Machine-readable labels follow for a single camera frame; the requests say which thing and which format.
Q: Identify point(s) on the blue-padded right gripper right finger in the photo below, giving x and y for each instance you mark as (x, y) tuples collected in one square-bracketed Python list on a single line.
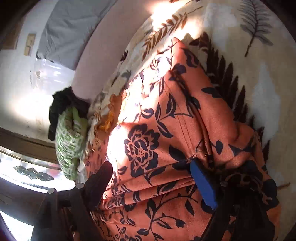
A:
[(239, 199)]

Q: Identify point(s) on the stained glass window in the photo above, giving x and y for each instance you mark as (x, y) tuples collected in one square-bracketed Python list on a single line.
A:
[(24, 183)]

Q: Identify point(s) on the pink bolster cushion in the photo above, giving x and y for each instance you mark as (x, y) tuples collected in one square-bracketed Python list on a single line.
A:
[(107, 44)]

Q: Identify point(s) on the green white patterned pillow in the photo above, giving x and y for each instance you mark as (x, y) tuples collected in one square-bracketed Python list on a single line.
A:
[(70, 140)]

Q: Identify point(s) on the orange black floral garment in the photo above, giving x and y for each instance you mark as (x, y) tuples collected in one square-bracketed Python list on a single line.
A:
[(151, 137)]

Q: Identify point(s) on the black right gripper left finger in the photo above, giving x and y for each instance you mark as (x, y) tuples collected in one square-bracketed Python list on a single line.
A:
[(64, 213)]

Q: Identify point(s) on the leaf-pattern fleece blanket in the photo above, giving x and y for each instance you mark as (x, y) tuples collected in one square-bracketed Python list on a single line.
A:
[(247, 52)]

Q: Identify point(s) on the grey pillow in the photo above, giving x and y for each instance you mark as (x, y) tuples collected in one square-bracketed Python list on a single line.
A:
[(68, 30)]

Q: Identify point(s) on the black clothing pile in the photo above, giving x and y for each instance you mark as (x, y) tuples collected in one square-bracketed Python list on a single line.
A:
[(61, 101)]

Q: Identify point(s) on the beige wall switch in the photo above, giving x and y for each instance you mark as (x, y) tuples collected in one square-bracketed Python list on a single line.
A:
[(29, 44)]

